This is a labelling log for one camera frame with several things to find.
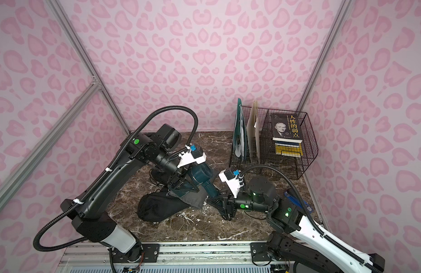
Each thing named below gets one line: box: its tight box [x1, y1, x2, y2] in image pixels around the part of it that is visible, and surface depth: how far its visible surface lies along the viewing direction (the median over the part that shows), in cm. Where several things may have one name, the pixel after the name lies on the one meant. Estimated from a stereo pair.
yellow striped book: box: [274, 141, 304, 158], surface depth 95 cm
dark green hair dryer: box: [190, 162, 220, 199], surface depth 57 cm
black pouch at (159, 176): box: [149, 167, 169, 189], surface depth 93 cm
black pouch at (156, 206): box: [137, 187, 191, 222], surface depth 82 cm
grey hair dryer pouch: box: [165, 185, 208, 209], surface depth 86 cm
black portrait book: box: [271, 113, 303, 144], surface depth 92 cm
